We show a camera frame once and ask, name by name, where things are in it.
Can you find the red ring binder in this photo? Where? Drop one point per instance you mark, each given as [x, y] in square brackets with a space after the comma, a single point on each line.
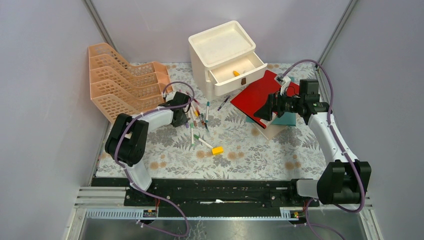
[254, 96]

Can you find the green marker upright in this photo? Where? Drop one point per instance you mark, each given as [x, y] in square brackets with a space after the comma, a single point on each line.
[192, 134]

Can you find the green capped white marker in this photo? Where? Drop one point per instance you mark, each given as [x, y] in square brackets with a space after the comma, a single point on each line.
[203, 141]

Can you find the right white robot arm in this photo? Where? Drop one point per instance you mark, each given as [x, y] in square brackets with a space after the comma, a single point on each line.
[345, 178]

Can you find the white three-drawer cabinet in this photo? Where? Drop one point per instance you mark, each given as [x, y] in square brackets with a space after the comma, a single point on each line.
[215, 47]

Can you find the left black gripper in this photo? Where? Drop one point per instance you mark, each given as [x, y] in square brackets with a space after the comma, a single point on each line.
[183, 120]

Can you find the floral table mat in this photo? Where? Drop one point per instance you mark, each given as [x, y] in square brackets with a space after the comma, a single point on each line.
[292, 154]

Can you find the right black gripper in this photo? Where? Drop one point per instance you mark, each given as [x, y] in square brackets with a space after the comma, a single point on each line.
[273, 105]

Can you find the peach plastic file organizer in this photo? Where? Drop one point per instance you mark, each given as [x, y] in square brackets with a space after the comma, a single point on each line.
[116, 86]

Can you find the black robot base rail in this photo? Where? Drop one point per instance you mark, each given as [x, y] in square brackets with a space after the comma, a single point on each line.
[211, 198]

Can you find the white top drawer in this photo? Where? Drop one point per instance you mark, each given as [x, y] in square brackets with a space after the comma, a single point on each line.
[250, 67]

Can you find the beige notebook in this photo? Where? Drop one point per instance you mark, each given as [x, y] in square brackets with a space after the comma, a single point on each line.
[275, 129]

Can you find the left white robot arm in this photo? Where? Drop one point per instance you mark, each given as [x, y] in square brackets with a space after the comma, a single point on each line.
[127, 140]

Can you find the red capped marker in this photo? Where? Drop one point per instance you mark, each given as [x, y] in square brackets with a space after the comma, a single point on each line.
[194, 100]

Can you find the yellow eraser block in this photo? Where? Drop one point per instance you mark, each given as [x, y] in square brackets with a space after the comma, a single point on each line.
[217, 150]

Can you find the blue pen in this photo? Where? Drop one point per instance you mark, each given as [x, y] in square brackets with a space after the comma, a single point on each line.
[223, 103]

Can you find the teal folder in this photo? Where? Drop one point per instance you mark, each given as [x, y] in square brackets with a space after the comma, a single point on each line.
[287, 119]

